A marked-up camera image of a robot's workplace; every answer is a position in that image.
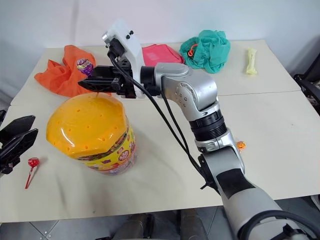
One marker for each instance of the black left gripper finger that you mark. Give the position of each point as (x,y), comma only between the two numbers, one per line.
(21,143)
(18,125)

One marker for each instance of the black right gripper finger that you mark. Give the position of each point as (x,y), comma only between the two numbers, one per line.
(105,72)
(100,85)

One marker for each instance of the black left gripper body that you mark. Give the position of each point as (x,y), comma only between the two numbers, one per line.
(7,166)

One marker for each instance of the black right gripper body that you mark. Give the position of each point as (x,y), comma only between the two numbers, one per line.
(126,75)

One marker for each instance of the purple lollipop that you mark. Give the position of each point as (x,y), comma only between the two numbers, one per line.
(83,67)

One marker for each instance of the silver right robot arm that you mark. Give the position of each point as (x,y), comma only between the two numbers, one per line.
(200,85)

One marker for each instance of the yellow perforated jar lid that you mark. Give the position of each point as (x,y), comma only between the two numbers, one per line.
(85,122)

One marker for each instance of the clear printed lollipop jar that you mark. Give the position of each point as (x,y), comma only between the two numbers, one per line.
(122,152)

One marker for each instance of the red wrapped lollipop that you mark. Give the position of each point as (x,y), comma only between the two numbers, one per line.
(33,163)

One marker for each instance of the orange cloth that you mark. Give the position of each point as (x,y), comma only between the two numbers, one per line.
(65,72)

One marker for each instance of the pink red cloth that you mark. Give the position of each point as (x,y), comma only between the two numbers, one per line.
(160,55)

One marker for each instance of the pale yellow wrapped packet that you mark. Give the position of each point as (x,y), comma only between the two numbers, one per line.
(251,62)

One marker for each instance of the orange wrapped lollipop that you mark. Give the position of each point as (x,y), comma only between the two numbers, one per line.
(241,145)

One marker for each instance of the dark rounded shape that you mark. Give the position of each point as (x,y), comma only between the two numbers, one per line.
(192,225)
(136,226)

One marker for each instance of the black chair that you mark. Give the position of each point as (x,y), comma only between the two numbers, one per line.
(308,82)

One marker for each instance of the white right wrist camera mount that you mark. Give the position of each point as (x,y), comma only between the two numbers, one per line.
(128,47)

